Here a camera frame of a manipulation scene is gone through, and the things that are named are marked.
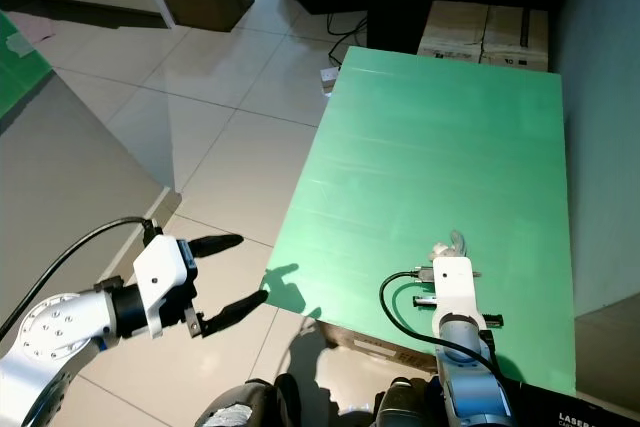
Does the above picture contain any black box white print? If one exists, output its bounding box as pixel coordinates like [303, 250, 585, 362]
[518, 380, 640, 427]

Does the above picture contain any white power strip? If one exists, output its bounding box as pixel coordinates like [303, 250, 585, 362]
[319, 66, 347, 86]

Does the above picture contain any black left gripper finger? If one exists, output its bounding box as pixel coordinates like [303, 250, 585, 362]
[185, 234, 245, 257]
[202, 289, 270, 337]

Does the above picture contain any pale cardboard box black stripe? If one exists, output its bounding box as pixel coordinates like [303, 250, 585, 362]
[484, 3, 552, 71]

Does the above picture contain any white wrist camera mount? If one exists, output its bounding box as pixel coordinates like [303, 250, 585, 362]
[132, 233, 197, 339]
[431, 256, 477, 319]

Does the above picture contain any black robot leg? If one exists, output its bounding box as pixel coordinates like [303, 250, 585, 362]
[369, 376, 453, 427]
[194, 374, 303, 427]

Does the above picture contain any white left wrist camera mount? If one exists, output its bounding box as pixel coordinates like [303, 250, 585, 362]
[132, 233, 197, 339]

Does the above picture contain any grey tape piece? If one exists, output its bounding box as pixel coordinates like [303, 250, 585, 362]
[7, 31, 34, 59]

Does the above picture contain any green board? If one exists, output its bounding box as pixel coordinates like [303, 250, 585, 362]
[0, 11, 57, 119]

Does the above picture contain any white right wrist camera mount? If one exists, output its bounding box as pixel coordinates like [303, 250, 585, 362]
[431, 256, 477, 319]

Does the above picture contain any black floor cable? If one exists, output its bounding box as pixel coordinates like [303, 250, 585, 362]
[324, 11, 372, 74]

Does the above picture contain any black robot right leg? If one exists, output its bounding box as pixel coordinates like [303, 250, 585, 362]
[369, 376, 453, 427]

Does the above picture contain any black robot left leg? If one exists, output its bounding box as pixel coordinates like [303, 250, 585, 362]
[194, 374, 303, 427]

